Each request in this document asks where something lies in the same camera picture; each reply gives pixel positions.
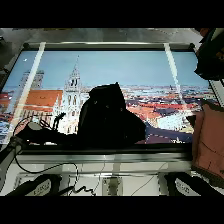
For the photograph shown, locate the black garment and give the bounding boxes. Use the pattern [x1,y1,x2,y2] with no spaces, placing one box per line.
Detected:
[76,81,147,150]

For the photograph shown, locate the heap of clothes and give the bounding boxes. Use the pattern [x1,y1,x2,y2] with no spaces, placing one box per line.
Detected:
[194,27,224,81]

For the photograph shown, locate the black cable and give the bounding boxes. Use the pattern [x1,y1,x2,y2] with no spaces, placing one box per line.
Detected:
[13,146,98,197]

